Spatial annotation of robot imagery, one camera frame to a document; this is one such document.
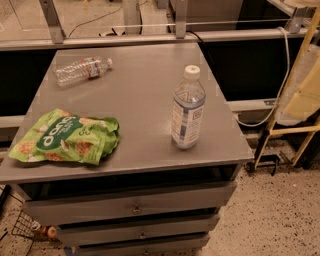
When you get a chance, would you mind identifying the blue labelled plastic bottle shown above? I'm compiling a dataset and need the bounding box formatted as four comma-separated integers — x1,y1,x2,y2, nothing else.
171,65,206,149

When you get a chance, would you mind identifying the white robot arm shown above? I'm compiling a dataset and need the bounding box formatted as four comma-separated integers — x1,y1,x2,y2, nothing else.
275,44,320,126

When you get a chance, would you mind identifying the clear crumpled water bottle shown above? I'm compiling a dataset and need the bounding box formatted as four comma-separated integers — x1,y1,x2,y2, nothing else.
53,56,113,88

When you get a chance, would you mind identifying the grey drawer cabinet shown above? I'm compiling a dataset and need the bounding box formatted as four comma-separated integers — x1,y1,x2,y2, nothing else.
0,43,255,256

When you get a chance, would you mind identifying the grey metal railing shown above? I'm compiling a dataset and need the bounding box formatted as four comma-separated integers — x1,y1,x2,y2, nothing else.
0,0,319,51

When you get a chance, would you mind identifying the top grey drawer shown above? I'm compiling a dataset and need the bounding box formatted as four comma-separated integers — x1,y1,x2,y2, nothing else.
23,182,236,225

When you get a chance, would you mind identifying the grey drawer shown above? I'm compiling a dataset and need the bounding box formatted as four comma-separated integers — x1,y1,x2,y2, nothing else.
23,182,236,225
58,214,220,246
77,233,209,256

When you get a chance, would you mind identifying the green snack chip bag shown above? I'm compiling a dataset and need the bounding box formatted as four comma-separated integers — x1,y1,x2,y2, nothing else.
9,109,119,165

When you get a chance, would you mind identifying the bottom grey drawer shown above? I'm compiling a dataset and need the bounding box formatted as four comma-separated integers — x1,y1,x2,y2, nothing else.
77,233,209,256

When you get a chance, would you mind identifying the middle grey drawer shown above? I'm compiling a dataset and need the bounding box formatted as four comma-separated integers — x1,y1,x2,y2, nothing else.
58,214,220,246

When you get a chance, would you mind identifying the yellow folding ladder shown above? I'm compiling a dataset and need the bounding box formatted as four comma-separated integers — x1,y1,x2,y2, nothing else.
248,3,320,172

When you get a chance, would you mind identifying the black cable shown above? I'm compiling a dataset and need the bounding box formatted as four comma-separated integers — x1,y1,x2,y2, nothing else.
186,30,218,88

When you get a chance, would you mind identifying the white cable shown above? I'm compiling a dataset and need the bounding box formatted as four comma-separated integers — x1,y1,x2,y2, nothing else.
234,26,292,128

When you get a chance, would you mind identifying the wire basket on floor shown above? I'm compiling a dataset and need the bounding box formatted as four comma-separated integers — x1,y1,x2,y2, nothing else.
11,211,57,241

